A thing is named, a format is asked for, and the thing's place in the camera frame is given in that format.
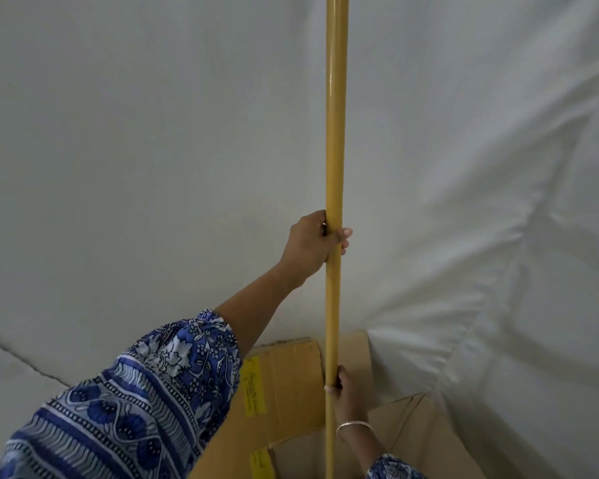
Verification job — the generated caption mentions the person's left hand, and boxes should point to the person's left hand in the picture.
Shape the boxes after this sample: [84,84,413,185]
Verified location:
[279,210,353,290]

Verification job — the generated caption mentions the person's right hand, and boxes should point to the person's right hand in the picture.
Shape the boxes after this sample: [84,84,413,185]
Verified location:
[323,365,376,430]

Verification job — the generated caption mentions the long yellow wooden pole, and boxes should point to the long yellow wooden pole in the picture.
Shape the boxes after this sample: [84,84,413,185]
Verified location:
[323,0,350,479]

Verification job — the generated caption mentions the person's left forearm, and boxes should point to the person's left forearm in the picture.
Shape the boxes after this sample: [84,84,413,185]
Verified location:
[213,263,302,361]

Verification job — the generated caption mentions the person's right forearm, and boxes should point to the person's right forearm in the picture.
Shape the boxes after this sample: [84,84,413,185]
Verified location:
[337,425,386,467]

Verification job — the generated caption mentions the brown cardboard box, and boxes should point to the brown cardboard box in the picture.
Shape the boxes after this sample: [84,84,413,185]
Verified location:
[189,331,486,479]

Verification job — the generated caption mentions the silver bangle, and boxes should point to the silver bangle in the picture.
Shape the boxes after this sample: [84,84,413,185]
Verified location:
[335,420,378,442]

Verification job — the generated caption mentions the yellow tape label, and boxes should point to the yellow tape label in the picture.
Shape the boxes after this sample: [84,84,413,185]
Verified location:
[249,447,276,479]
[239,356,267,419]

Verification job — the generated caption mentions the blue floral patterned sleeve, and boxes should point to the blue floral patterned sleeve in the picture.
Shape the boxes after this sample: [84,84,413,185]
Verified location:
[365,454,428,479]
[0,308,243,479]

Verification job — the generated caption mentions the white cloth sheet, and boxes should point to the white cloth sheet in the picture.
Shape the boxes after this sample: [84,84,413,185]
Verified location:
[0,0,599,479]

